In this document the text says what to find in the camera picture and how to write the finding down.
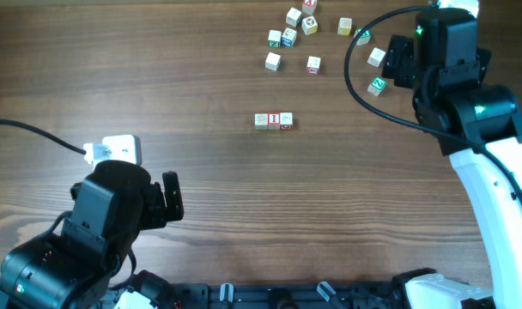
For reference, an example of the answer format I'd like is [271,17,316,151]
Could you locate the wooden block blue side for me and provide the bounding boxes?
[254,113,269,130]

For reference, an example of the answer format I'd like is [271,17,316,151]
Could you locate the wooden block red letter side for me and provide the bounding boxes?
[280,112,294,130]

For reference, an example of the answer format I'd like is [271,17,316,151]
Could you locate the wooden block red letter I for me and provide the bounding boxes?
[268,113,281,130]

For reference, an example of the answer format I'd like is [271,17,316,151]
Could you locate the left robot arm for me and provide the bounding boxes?
[0,161,184,308]

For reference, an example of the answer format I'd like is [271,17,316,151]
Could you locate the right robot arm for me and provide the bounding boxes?
[383,7,522,308]

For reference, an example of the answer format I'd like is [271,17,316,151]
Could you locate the plain pale wooden block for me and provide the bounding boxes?
[367,47,385,67]

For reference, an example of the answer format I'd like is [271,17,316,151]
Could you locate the wooden block green letter Z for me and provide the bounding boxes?
[367,76,387,96]

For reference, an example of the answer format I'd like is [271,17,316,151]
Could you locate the wooden block red bottom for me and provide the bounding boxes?
[307,56,321,75]

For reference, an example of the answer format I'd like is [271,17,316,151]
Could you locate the wooden block yellow picture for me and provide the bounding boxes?
[301,16,318,35]

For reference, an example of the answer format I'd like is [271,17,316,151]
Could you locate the wooden block red letter X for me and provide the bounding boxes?
[302,0,318,15]

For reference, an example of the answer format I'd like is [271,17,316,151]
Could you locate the wooden block blue picture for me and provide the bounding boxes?
[281,27,297,47]

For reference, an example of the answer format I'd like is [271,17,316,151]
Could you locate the wooden block green Z side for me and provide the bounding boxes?
[268,30,282,48]

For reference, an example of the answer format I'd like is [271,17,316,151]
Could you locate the black right camera cable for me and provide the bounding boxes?
[343,4,522,241]

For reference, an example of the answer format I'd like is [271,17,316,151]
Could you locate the black camera cable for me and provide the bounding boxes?
[343,4,522,241]
[0,118,88,155]

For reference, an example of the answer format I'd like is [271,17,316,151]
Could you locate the black left camera cable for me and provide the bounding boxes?
[0,118,88,155]

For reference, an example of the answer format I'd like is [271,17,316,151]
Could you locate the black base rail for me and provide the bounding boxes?
[104,268,494,309]

